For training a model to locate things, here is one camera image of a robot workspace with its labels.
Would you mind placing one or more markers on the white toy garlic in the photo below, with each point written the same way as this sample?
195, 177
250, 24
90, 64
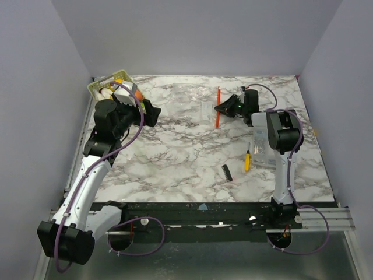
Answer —
103, 94

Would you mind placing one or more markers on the peach toy fruit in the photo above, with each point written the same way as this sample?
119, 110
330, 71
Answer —
139, 95

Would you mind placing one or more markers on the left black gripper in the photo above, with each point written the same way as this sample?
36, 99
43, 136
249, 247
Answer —
152, 113

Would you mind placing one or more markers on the clear plastic screw box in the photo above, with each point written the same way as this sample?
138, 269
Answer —
261, 152

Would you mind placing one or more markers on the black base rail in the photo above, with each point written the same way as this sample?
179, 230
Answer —
155, 232

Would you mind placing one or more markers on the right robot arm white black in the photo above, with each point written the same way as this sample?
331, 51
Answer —
285, 136

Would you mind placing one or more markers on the clear zip top bag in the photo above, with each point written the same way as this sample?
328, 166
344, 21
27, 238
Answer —
192, 103

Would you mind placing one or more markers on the green plastic basket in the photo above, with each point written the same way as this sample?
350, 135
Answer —
106, 82

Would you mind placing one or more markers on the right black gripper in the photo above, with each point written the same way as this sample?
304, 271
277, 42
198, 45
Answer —
236, 104

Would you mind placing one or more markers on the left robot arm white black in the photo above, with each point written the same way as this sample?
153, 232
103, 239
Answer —
72, 232

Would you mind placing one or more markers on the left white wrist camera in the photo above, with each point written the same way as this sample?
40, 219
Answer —
122, 92

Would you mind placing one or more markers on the aluminium extrusion rail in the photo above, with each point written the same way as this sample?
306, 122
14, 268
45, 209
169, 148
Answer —
307, 219

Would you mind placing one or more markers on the yellow handle screwdriver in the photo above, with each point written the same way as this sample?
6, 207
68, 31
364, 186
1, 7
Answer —
247, 159

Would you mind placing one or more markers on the black bit holder strip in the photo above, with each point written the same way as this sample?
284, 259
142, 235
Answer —
227, 173

